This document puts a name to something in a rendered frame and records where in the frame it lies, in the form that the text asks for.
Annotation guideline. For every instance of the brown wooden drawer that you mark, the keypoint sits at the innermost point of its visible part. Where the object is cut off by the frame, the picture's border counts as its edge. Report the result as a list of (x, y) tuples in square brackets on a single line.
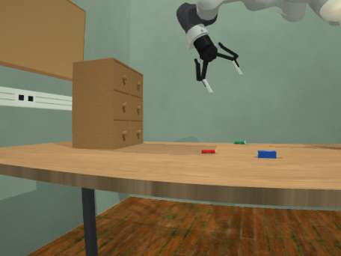
[(136, 129), (120, 105), (136, 108), (136, 83), (120, 81), (121, 133)]

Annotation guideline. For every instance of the brown wooden chest of drawers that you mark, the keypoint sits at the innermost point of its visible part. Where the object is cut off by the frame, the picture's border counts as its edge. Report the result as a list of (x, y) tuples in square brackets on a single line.
[(93, 104)]

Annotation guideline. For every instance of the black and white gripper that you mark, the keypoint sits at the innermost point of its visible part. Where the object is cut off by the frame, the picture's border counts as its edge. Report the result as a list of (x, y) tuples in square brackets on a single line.
[(208, 52)]

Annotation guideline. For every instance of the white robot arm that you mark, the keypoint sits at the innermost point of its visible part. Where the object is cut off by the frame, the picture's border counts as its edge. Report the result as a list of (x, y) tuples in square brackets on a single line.
[(194, 17)]

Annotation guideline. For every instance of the blue rectangular block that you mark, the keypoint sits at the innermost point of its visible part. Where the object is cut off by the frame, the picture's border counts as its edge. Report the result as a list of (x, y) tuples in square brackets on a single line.
[(268, 154)]

